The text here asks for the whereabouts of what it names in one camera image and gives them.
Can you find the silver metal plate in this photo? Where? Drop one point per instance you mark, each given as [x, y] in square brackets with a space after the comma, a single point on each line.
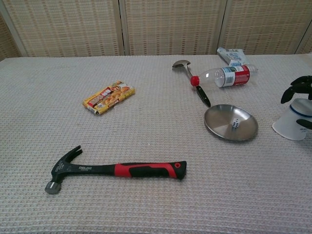
[219, 122]

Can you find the yellow curry box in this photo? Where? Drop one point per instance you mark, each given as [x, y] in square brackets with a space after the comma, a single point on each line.
[109, 97]

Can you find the clear bottle red label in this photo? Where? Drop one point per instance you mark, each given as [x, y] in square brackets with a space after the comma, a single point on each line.
[234, 76]

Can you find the white blue snack bag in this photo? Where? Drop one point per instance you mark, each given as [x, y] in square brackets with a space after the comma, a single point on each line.
[234, 57]

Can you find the black red claw hammer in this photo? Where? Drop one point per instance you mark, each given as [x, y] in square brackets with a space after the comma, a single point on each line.
[143, 169]

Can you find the beige woven tablecloth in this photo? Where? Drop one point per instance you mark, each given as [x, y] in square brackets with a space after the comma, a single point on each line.
[146, 136]

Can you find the white paper cup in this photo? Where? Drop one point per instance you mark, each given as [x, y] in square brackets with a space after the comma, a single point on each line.
[287, 124]

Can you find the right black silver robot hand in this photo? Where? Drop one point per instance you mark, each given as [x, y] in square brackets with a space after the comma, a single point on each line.
[301, 85]

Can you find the white die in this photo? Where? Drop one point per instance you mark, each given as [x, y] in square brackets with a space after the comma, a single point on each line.
[235, 123]

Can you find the bamboo folding screen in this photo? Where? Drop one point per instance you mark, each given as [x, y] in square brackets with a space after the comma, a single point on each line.
[170, 26]

